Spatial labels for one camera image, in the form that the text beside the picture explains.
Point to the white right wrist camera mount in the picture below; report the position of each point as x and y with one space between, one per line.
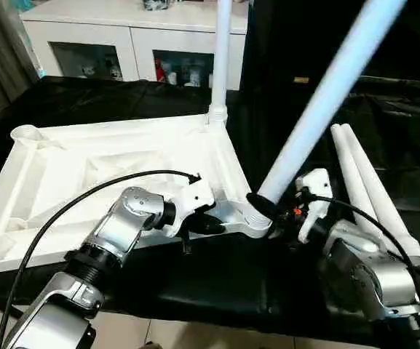
317 181

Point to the grey curtain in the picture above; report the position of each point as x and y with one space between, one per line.
2 54

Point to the black mat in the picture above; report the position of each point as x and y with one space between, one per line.
213 283

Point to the white plastic table leg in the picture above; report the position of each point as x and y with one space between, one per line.
380 196
349 174
221 54
326 94

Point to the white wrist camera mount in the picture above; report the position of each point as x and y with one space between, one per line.
317 181
195 198

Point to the long black bar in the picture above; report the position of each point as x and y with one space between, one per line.
406 83

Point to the small tan tag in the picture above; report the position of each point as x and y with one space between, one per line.
301 80

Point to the small red item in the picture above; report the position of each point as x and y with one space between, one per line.
159 71

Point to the white cabinet with glass doors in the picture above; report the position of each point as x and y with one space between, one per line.
122 36

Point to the white plastic table top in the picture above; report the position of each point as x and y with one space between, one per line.
67 171

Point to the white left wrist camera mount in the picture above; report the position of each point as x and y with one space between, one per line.
195 198

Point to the dark patterned small object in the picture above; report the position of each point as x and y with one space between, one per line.
158 4

